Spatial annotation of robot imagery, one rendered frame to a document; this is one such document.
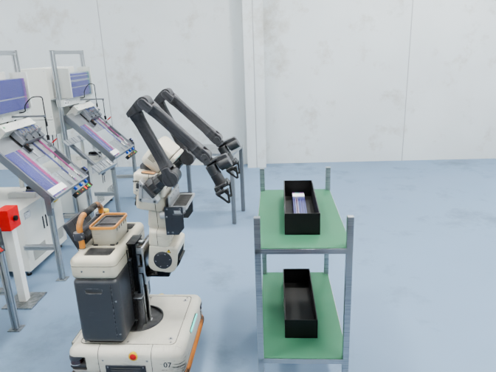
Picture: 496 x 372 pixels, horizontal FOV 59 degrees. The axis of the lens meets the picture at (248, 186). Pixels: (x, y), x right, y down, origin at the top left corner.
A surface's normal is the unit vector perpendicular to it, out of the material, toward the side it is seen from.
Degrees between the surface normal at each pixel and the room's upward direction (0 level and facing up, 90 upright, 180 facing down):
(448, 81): 90
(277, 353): 0
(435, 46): 90
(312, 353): 0
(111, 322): 90
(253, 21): 90
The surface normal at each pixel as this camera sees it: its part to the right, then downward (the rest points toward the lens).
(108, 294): -0.07, 0.29
